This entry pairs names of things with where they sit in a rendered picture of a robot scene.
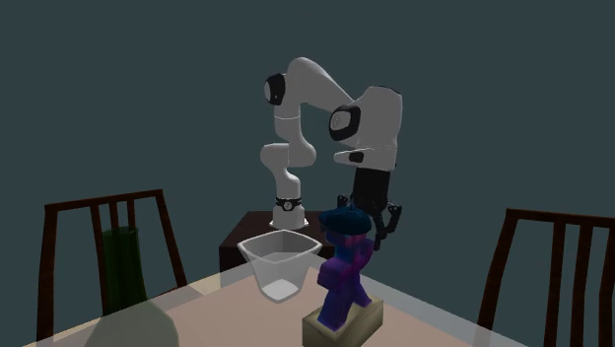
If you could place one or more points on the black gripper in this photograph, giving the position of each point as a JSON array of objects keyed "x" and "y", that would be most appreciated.
[{"x": 371, "y": 188}]

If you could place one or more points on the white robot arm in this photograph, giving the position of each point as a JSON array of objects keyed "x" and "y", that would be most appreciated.
[{"x": 375, "y": 120}]

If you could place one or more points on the purple blocky figure tan base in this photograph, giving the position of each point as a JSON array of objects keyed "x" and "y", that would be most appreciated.
[{"x": 342, "y": 283}]

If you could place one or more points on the clear square plastic container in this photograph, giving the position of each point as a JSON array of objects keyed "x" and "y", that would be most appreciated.
[{"x": 281, "y": 269}]

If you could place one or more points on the dark brown robot stand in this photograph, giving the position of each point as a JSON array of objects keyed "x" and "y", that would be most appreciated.
[{"x": 240, "y": 235}]

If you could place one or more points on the dark wooden slatted chair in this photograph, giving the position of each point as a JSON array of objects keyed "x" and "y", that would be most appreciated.
[
  {"x": 557, "y": 269},
  {"x": 50, "y": 269}
]

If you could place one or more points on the green glass bottle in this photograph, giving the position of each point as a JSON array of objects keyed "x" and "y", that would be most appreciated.
[{"x": 124, "y": 269}]

